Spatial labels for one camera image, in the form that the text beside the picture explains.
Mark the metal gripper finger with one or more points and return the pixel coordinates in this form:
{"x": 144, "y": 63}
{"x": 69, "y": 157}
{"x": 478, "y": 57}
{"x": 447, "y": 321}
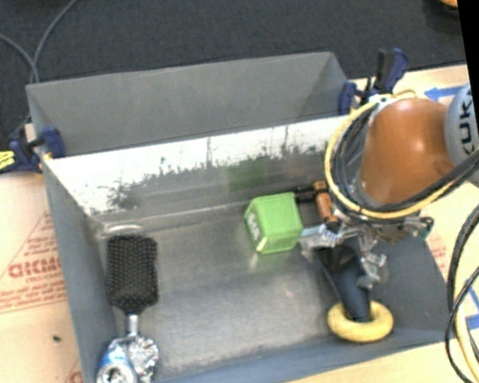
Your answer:
{"x": 374, "y": 266}
{"x": 322, "y": 239}

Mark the dark blue cylinder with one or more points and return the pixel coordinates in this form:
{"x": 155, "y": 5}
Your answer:
{"x": 352, "y": 294}

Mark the green box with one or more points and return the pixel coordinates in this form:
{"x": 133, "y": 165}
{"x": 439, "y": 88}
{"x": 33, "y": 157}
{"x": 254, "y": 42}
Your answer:
{"x": 276, "y": 223}

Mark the grey metal bin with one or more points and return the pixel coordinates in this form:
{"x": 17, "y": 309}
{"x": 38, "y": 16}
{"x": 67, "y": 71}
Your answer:
{"x": 222, "y": 307}

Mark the black hairbrush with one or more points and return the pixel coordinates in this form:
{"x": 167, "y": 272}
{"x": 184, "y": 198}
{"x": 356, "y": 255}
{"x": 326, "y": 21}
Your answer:
{"x": 131, "y": 267}

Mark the crushed silver and blue can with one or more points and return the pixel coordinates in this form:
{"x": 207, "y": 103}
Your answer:
{"x": 124, "y": 371}

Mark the brown cardboard board red print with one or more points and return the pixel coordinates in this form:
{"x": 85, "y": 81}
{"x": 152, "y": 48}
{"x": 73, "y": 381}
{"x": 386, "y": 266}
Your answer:
{"x": 19, "y": 286}

